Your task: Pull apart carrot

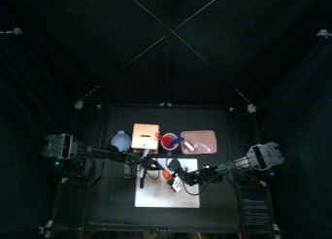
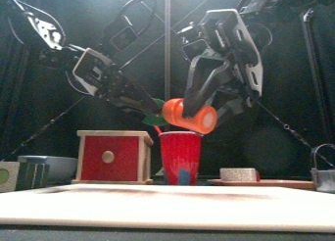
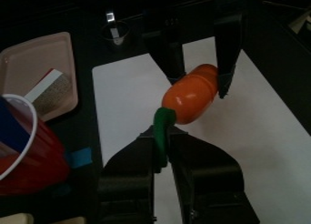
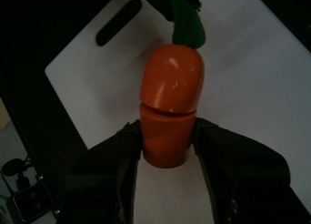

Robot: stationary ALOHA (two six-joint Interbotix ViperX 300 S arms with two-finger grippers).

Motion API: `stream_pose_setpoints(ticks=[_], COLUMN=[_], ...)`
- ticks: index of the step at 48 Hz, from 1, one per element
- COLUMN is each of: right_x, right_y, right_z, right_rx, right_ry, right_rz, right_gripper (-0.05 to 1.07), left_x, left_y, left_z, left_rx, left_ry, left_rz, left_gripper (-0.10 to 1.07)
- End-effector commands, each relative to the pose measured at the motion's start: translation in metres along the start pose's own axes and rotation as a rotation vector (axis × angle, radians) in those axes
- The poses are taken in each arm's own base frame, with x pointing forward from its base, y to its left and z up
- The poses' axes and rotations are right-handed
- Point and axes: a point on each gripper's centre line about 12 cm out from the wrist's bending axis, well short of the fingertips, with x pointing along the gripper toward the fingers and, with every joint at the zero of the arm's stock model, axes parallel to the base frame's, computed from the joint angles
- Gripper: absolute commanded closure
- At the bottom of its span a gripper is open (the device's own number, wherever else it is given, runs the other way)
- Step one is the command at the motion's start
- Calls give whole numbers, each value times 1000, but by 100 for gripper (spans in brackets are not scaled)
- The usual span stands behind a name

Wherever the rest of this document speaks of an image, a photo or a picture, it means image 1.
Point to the white cutting mat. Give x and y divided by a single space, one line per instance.
164 197

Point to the grey plastic bottle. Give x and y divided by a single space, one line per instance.
120 141

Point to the small white block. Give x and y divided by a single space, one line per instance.
188 146

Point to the white text label sticker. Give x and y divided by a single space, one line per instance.
254 210

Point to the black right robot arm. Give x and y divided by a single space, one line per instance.
262 157

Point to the metal frame corner bracket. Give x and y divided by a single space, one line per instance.
16 31
78 104
322 33
250 108

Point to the white triangular piece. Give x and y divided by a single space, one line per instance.
202 147

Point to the orange toy carrot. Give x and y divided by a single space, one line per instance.
166 174

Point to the red toy utensil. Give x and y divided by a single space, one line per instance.
162 138

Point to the black white toy knife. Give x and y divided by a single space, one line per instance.
141 177

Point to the metal frame centre clamp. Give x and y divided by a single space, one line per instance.
165 104

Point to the pink rectangular tray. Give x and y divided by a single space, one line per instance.
202 137

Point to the blue toy utensil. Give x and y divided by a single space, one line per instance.
176 141

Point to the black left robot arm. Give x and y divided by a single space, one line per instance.
60 145

